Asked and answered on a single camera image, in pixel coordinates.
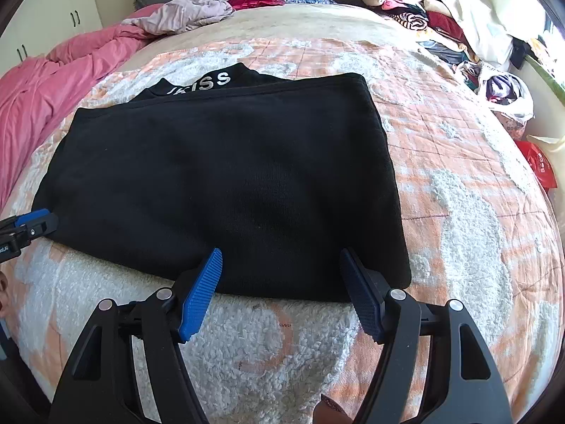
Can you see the cream wardrobe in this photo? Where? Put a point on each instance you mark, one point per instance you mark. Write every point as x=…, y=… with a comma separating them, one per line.
x=53, y=9

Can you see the white curtain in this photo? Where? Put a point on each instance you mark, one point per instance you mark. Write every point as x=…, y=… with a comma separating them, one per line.
x=481, y=0

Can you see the red garment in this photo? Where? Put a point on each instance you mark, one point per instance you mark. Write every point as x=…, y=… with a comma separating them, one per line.
x=256, y=1

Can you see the lilac crumpled garment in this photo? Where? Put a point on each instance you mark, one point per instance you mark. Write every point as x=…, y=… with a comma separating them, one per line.
x=194, y=6

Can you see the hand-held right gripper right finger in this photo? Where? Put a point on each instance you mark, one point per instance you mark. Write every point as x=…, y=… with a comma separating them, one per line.
x=359, y=291

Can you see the pile of mixed clothes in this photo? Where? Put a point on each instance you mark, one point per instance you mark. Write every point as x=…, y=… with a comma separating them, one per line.
x=406, y=9

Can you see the pink quilt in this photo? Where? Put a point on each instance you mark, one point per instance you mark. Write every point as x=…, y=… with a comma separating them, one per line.
x=44, y=88

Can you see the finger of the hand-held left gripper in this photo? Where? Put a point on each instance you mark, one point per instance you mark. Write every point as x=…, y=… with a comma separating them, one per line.
x=37, y=225

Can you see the red plastic bag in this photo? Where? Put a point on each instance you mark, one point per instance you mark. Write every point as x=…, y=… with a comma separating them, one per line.
x=538, y=163

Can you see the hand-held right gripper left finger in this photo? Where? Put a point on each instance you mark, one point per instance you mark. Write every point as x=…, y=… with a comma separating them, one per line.
x=201, y=293

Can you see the white plastic bag of clothes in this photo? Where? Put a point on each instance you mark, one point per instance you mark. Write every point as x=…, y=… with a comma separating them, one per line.
x=503, y=90

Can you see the orange and white fleece blanket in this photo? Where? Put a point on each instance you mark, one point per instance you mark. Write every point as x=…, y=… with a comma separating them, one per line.
x=463, y=229

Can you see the black sweater with orange patches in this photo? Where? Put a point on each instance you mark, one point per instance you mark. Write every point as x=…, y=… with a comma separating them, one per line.
x=220, y=163

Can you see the person's right hand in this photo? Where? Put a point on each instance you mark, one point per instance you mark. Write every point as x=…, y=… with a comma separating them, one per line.
x=329, y=413

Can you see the person's left hand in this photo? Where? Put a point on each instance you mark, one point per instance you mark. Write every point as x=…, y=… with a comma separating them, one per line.
x=2, y=293

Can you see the black hanging garment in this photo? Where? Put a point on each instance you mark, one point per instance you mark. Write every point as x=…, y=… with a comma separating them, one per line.
x=521, y=53

